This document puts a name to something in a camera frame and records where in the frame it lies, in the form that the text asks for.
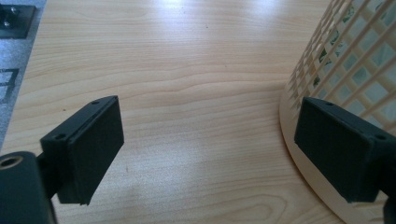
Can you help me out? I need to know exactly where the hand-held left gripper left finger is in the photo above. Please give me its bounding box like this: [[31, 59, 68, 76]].
[[39, 94, 125, 206]]

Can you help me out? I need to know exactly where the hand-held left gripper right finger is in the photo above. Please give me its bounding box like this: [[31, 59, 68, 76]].
[[293, 96, 396, 203]]

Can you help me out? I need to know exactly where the beige lattice plastic basket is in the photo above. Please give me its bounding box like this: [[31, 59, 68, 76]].
[[278, 0, 396, 224]]

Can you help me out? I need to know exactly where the black metal base plate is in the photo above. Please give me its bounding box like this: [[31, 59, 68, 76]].
[[0, 3, 37, 40]]

